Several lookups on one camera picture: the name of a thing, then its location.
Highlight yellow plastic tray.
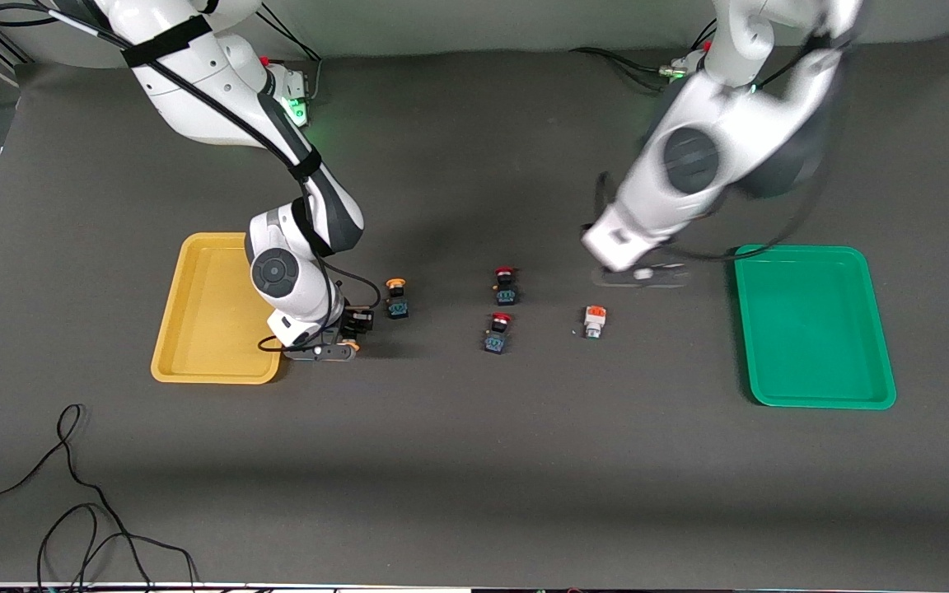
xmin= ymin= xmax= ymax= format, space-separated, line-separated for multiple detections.
xmin=151 ymin=232 xmax=286 ymax=385

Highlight green plastic tray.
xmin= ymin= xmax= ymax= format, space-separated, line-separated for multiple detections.
xmin=733 ymin=245 xmax=897 ymax=410

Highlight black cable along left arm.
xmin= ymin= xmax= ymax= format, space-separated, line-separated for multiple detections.
xmin=594 ymin=33 xmax=842 ymax=263

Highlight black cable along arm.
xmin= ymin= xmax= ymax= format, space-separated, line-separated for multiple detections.
xmin=594 ymin=33 xmax=842 ymax=263
xmin=0 ymin=0 xmax=382 ymax=353

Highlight black cables at left base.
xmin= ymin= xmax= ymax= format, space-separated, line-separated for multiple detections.
xmin=569 ymin=21 xmax=718 ymax=91

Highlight black cables at base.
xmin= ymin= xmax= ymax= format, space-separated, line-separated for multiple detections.
xmin=248 ymin=0 xmax=323 ymax=100
xmin=569 ymin=21 xmax=718 ymax=91

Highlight loose black cable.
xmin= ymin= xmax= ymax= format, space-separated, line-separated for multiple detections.
xmin=0 ymin=404 xmax=199 ymax=593

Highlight black cable along right arm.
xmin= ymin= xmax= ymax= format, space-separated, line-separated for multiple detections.
xmin=0 ymin=0 xmax=382 ymax=353

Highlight black cables at right base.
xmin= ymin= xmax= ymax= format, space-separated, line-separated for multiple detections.
xmin=248 ymin=0 xmax=323 ymax=100

